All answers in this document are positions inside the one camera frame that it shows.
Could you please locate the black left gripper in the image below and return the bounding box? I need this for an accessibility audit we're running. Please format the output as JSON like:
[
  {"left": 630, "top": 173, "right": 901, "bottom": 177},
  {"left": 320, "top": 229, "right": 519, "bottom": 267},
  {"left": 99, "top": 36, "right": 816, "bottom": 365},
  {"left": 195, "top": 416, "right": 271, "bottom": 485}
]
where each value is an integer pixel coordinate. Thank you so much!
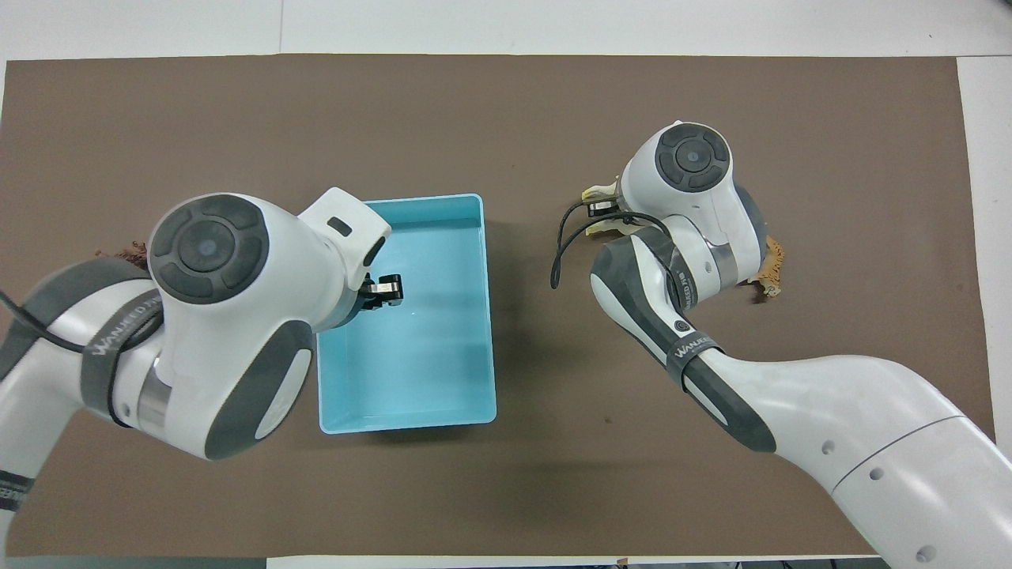
[{"left": 348, "top": 273, "right": 406, "bottom": 315}]

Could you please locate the cream horse toy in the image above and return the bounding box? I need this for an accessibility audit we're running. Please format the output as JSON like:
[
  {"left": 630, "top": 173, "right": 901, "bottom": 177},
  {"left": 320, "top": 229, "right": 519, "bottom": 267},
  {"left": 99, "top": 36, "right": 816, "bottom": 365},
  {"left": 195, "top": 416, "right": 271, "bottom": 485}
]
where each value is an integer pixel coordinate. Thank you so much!
[{"left": 582, "top": 179, "right": 643, "bottom": 238}]

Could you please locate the orange striped tiger toy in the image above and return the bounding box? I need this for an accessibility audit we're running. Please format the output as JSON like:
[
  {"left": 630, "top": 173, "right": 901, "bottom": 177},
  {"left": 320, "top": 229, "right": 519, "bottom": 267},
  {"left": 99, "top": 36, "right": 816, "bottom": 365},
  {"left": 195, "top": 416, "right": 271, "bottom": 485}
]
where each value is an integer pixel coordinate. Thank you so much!
[{"left": 750, "top": 236, "right": 787, "bottom": 298}]

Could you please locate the brown lion toy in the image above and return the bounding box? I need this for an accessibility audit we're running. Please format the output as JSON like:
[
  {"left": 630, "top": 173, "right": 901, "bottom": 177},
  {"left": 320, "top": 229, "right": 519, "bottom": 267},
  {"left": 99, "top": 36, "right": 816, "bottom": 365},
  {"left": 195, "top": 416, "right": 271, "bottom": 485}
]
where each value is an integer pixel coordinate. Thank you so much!
[{"left": 96, "top": 241, "right": 152, "bottom": 271}]

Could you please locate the light blue plastic storage box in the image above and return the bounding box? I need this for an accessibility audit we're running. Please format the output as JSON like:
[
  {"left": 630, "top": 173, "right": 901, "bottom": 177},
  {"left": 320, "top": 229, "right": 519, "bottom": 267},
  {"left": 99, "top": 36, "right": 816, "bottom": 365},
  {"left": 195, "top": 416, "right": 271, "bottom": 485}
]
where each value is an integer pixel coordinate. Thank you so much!
[{"left": 315, "top": 194, "right": 498, "bottom": 435}]

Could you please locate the brown table mat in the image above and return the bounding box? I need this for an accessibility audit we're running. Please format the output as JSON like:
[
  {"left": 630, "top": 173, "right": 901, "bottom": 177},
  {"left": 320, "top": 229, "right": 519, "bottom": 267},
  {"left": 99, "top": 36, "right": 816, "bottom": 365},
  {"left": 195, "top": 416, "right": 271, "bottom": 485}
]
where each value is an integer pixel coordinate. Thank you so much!
[{"left": 0, "top": 54, "right": 999, "bottom": 559}]

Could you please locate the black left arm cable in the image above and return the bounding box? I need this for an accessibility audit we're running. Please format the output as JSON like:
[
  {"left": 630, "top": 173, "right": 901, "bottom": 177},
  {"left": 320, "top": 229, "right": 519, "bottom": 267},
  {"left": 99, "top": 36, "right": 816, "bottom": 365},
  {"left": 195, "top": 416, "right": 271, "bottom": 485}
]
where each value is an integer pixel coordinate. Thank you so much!
[{"left": 0, "top": 288, "right": 163, "bottom": 429}]

